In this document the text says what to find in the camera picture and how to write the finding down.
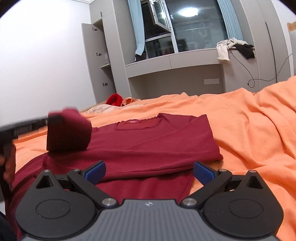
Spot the dark red knit shirt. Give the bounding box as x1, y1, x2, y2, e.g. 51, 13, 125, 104
6, 109, 223, 237

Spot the person's left hand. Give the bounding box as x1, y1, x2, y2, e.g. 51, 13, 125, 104
0, 144, 16, 184

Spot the orange bed blanket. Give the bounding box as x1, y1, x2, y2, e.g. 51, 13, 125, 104
16, 77, 295, 240

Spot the red plush item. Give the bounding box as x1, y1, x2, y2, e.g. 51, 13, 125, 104
106, 93, 123, 106

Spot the pink patterned bed sheet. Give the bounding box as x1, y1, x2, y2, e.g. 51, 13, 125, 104
81, 97, 139, 113

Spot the white garment on ledge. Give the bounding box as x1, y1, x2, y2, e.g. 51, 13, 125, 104
216, 38, 248, 62

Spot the grey built-in wardrobe unit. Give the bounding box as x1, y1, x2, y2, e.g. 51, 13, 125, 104
82, 1, 292, 102

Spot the black garment on ledge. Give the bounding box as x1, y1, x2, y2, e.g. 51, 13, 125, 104
234, 44, 255, 59

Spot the light blue right curtain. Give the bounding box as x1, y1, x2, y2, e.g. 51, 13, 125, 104
217, 0, 243, 40

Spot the light blue curtain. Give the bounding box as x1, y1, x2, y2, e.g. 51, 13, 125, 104
217, 0, 243, 40
127, 0, 145, 56

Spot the open window sash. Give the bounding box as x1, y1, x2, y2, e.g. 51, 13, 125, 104
148, 0, 171, 32

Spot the light blue left curtain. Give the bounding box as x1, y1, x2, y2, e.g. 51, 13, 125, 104
127, 0, 145, 56

